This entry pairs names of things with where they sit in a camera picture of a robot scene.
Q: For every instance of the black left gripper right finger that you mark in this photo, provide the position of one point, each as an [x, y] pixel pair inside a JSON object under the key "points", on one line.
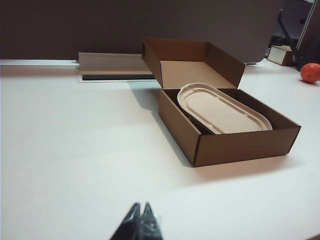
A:
{"points": [[150, 227]]}

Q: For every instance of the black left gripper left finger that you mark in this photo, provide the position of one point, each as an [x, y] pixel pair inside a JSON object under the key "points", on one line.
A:
{"points": [[130, 227]]}

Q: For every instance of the beige oval pulp lid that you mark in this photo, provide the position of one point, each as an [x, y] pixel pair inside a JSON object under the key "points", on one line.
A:
{"points": [[220, 110]]}

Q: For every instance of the brown cardboard box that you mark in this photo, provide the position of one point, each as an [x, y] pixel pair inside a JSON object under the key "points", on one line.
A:
{"points": [[237, 147]]}

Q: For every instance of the grey fabric desk divider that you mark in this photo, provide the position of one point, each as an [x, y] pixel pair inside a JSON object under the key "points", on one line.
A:
{"points": [[75, 25]]}

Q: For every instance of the small white carton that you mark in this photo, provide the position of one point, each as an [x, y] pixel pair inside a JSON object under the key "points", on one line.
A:
{"points": [[278, 55]]}

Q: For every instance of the orange fruit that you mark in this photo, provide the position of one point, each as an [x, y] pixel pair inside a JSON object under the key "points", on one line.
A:
{"points": [[310, 73]]}

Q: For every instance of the black slanted stand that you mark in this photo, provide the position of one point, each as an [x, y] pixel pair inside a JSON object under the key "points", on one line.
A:
{"points": [[291, 42]]}

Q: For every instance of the white divider foot bracket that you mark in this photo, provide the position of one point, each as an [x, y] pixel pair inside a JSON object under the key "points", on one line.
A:
{"points": [[251, 64]]}

